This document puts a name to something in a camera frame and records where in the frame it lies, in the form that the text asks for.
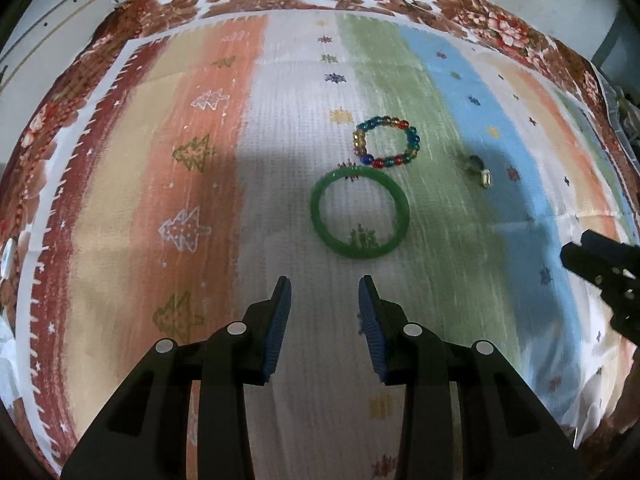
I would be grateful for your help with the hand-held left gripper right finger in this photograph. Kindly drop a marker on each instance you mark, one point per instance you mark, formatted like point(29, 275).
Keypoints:
point(372, 330)

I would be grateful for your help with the white wooden headboard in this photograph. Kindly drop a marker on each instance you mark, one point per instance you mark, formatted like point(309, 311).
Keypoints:
point(50, 25)

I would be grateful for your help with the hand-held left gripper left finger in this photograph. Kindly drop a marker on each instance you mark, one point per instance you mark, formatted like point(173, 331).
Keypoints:
point(277, 325)

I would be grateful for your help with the striped colourful blanket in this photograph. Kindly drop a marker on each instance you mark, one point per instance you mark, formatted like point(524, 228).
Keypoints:
point(150, 210)

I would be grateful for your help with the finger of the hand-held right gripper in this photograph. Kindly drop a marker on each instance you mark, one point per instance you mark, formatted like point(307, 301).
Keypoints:
point(615, 252)
point(575, 256)

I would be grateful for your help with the small white round object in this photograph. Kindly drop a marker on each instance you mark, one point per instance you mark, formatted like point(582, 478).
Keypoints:
point(6, 260)

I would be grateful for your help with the green jade bangle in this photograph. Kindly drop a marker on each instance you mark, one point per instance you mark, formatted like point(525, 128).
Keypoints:
point(315, 210)

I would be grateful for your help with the blue hanging cloth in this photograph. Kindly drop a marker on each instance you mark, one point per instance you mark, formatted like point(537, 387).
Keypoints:
point(615, 35)

